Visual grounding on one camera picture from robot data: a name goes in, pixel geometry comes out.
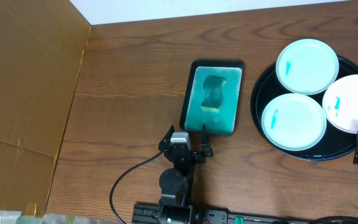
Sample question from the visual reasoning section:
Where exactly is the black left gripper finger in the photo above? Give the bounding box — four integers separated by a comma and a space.
201, 124, 213, 157
158, 125, 175, 152

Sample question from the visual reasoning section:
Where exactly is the pale pink plate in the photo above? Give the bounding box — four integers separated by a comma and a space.
322, 74, 358, 134

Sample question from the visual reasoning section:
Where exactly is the green scrubbing sponge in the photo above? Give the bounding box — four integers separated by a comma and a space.
201, 76, 226, 112

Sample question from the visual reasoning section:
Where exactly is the mint green plate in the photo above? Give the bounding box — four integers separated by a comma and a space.
261, 93, 327, 151
275, 39, 339, 95

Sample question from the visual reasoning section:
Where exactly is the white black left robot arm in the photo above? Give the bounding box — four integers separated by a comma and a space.
157, 126, 213, 224

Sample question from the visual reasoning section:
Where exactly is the round black serving tray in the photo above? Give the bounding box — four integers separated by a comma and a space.
250, 63, 356, 161

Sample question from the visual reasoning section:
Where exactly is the brown cardboard panel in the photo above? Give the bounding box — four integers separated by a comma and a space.
0, 0, 91, 217

